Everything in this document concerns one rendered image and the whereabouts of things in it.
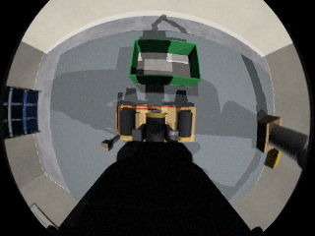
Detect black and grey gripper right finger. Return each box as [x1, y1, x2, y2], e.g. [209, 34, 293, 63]
[164, 124, 178, 142]

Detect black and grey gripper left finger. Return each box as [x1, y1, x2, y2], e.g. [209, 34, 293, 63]
[132, 123, 146, 142]

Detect green open-top box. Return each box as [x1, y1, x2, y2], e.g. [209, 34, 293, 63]
[129, 38, 202, 87]

